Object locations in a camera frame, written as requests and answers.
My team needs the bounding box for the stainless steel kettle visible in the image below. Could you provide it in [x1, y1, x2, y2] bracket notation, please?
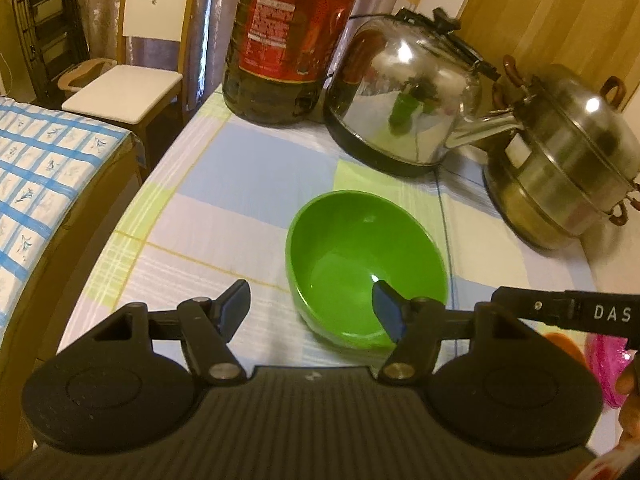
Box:
[323, 7, 522, 179]

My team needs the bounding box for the stainless steel steamer pot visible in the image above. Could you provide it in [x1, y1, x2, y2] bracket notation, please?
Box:
[482, 54, 640, 252]

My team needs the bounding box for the beige plastic basket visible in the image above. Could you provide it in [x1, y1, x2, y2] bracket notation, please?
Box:
[57, 57, 117, 94]

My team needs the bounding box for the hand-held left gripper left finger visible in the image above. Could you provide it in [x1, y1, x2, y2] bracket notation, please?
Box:
[92, 280, 251, 387]

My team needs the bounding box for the person's right hand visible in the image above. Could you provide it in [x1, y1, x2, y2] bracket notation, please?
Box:
[614, 354, 640, 461]

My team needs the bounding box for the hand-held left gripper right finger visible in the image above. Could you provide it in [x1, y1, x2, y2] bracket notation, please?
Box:
[371, 280, 540, 384]

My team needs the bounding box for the cooking oil bottle red label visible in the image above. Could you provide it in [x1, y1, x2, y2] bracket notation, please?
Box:
[221, 0, 365, 127]

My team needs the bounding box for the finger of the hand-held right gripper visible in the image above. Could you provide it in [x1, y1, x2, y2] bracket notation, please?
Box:
[490, 286, 572, 328]

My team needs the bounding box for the dark wooden rack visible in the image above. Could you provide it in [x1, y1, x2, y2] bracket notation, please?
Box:
[10, 0, 92, 107]

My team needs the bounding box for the blue chequered bed sheet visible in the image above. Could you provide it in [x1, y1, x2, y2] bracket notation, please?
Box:
[0, 95, 132, 322]

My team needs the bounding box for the large pink glass bowl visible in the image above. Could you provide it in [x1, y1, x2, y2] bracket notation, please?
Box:
[586, 335, 632, 408]

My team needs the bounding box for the white wooden chair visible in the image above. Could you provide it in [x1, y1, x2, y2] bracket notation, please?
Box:
[61, 0, 207, 172]

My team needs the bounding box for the wooden cabinet panel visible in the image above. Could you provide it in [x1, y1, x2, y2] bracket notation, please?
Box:
[459, 0, 640, 113]

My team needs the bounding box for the green plastic bowl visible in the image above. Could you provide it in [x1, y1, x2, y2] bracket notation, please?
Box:
[285, 189, 449, 351]

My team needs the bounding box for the orange plastic bowl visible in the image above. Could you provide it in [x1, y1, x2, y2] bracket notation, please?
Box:
[544, 332, 587, 369]

